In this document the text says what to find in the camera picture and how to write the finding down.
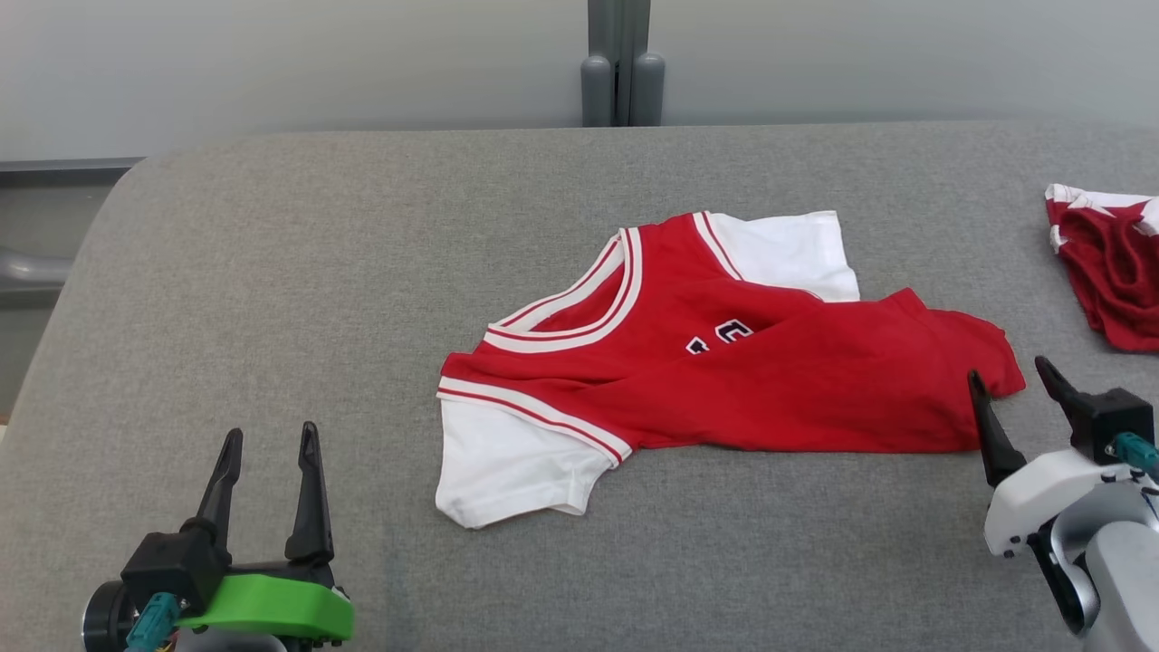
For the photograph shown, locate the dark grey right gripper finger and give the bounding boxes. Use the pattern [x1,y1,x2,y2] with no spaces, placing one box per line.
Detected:
[1035,356,1087,445]
[967,369,1029,490]

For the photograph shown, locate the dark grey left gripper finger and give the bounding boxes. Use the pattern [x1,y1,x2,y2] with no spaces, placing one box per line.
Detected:
[285,421,336,564]
[181,428,244,549]

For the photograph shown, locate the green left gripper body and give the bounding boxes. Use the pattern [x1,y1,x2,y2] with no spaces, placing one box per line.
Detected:
[177,560,356,644]

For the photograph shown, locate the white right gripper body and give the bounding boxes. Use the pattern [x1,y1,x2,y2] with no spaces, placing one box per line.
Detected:
[984,448,1133,558]

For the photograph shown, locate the red white-striped shorts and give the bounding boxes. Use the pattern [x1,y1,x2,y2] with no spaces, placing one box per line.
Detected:
[1045,184,1159,353]

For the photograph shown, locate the red white basketball jersey shirt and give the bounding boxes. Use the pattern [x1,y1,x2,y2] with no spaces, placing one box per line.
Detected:
[435,210,1027,530]

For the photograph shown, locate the grey horizontal pipe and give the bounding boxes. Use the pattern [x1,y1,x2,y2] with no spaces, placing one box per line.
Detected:
[0,246,75,295]

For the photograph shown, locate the teal right camera connector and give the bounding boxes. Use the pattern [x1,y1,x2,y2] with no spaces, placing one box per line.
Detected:
[1114,432,1159,476]

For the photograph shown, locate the teal camera connector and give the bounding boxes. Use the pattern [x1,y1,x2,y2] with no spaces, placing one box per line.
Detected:
[125,593,180,652]
[1114,432,1159,476]

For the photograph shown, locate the teal left camera connector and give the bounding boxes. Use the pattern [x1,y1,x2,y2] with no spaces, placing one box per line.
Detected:
[125,593,180,652]

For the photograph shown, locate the dark grey wall ledge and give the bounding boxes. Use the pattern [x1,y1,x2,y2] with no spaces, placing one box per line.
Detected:
[0,158,146,188]

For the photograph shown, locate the grey vertical post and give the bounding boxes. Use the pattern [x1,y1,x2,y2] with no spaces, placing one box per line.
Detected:
[579,0,666,128]

